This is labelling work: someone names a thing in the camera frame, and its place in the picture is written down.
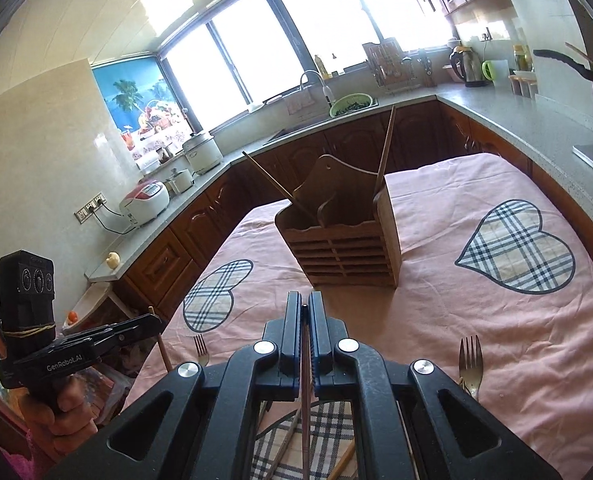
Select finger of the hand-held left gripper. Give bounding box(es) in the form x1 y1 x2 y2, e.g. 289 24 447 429
92 313 161 342
95 328 164 357

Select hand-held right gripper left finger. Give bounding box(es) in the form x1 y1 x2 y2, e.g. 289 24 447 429
46 291 307 480

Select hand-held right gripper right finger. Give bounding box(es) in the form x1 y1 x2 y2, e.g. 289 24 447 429
309 291 563 480

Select brown wooden chopstick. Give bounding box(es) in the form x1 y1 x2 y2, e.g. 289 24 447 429
148 305 171 373
241 150 319 223
299 305 316 480
375 105 397 195

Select wooden utensil holder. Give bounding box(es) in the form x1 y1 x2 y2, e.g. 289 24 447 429
275 155 402 291

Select person's left hand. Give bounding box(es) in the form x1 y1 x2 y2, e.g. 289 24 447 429
24 376 101 437

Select metal fork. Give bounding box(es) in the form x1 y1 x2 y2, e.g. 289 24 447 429
193 334 211 367
457 335 484 401

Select dark chopstick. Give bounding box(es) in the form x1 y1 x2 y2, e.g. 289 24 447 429
257 402 303 480

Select pink plaid-heart tablecloth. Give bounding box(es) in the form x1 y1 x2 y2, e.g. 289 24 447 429
121 152 593 480

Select light wooden chopstick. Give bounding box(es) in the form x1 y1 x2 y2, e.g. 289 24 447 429
326 439 358 480

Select red and white rice cooker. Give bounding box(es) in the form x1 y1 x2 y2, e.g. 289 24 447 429
119 183 171 228

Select small white electric pot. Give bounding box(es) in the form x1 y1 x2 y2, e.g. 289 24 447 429
169 167 197 196

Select white steamer cooker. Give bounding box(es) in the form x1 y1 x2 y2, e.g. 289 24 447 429
182 130 224 176

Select kitchen sink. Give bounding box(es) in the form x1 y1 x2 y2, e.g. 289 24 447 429
264 110 337 143

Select wooden lower cabinets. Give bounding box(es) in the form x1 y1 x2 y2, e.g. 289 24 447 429
111 100 593 321

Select white dishcloth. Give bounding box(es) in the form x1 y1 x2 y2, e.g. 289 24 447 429
284 94 317 113

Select green colander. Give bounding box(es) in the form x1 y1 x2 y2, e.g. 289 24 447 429
329 92 377 117

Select chrome kitchen faucet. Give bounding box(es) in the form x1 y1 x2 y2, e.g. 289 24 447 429
299 70 333 108

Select dish rack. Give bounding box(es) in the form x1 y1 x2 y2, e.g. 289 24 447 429
362 40 419 92

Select kitchen window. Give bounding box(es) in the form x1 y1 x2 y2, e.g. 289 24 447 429
159 0 452 133

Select steel electric kettle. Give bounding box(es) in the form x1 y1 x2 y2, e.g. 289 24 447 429
449 46 487 86

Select green-lid pitcher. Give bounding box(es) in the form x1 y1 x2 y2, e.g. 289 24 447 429
481 58 512 86

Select spice jar set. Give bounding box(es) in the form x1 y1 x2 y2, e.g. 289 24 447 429
509 74 538 98

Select condiment bottles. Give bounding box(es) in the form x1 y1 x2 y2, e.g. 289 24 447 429
512 44 534 72

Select wooden chopsticks on wok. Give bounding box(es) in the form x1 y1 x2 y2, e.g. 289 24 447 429
565 41 593 82

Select wall socket strip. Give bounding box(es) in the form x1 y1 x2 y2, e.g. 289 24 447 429
75 194 108 224

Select tropical beach wall poster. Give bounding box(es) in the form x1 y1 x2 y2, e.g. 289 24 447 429
91 56 197 161

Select black-handled wok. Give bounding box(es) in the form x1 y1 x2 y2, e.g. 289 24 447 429
533 0 593 136

